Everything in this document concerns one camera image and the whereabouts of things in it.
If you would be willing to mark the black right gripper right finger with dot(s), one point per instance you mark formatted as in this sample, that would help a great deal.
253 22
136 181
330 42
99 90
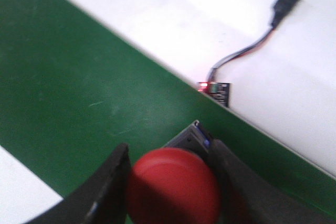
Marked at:
248 198

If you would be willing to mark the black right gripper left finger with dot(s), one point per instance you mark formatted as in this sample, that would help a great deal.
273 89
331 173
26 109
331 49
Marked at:
100 199

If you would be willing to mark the red mushroom push button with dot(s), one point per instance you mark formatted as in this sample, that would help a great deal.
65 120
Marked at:
174 184

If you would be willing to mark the small sensor circuit board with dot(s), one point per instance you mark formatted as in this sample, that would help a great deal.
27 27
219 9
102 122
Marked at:
219 91

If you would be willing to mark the green conveyor belt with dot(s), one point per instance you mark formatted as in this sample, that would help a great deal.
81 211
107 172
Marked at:
71 91

